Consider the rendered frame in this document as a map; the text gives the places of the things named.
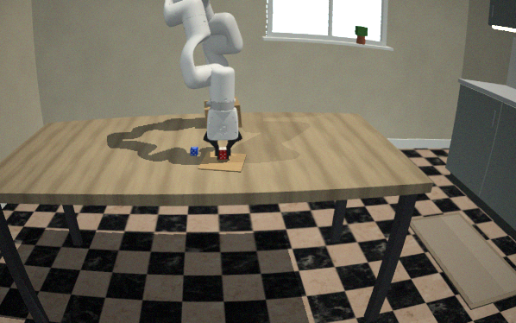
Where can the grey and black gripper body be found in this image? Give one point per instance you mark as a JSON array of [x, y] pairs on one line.
[[222, 125]]

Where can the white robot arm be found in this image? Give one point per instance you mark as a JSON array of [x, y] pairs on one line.
[[220, 35]]

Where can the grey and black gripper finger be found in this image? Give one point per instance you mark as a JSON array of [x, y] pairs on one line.
[[231, 143], [214, 144]]

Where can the red die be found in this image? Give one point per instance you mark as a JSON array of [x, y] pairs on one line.
[[222, 154]]

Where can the brown mat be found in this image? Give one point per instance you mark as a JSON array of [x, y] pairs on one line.
[[233, 164]]

